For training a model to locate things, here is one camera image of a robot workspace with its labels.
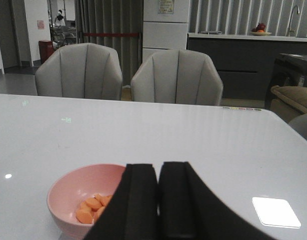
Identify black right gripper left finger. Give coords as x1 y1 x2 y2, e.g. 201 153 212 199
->
84 164 158 240

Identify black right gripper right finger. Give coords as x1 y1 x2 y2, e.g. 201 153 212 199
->
158 161 271 240

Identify orange ham slices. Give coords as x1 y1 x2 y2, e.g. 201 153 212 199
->
75 193 113 224

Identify pink bowl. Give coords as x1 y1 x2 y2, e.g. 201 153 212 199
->
47 163 126 240

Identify right beige chair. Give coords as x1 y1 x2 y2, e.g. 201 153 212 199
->
130 49 224 106

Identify beige chair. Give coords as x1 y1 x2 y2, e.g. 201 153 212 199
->
130 49 224 106
35 43 123 101

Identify left beige chair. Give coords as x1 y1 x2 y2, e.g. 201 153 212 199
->
35 43 123 101

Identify dark kitchen counter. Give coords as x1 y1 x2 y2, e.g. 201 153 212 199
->
187 33 307 101

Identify dark side table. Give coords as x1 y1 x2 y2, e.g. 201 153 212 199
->
264 53 307 110

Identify red barrier tape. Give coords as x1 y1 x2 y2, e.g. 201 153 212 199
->
81 32 140 38

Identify red trash bin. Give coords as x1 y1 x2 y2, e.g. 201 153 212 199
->
38 40 54 64

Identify fruit plate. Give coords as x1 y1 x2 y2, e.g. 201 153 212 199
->
250 23 272 37

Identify silver faucet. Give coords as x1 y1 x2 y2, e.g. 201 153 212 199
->
286 4 301 37

